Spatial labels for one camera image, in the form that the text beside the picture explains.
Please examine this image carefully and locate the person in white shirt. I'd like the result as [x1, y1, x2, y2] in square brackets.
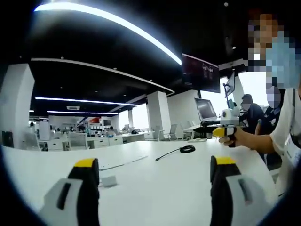
[269, 87, 301, 197]

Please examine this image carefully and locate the grey office chair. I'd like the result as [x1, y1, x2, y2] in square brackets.
[151, 125, 163, 142]
[162, 124, 179, 142]

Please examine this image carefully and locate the person's right hand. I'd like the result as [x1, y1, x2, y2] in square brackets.
[218, 128, 256, 149]

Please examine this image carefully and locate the white charger adapter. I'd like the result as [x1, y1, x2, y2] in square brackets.
[100, 175, 118, 188]

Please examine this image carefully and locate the tilted monitor on stand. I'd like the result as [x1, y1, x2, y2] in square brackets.
[222, 71, 236, 109]

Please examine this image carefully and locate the straight ceiling light strip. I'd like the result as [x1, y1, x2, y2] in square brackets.
[34, 97, 138, 107]
[46, 110, 119, 116]

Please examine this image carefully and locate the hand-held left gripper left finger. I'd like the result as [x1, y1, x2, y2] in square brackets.
[38, 158, 101, 226]

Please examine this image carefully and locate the long curved ceiling light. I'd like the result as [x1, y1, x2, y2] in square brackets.
[33, 1, 183, 66]

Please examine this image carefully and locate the thin white cable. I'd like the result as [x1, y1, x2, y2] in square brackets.
[98, 155, 149, 170]

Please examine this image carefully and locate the grey desktop monitor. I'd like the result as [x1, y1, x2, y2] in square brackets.
[194, 97, 218, 122]

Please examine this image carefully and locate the black Type-C cable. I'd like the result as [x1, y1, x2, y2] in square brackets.
[155, 145, 197, 162]

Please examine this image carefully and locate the hanging dark display screen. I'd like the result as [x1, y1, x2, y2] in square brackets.
[181, 53, 221, 94]

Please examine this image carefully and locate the white office desk row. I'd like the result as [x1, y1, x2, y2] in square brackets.
[47, 134, 124, 151]

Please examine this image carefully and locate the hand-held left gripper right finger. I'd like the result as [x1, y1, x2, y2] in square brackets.
[209, 155, 272, 226]

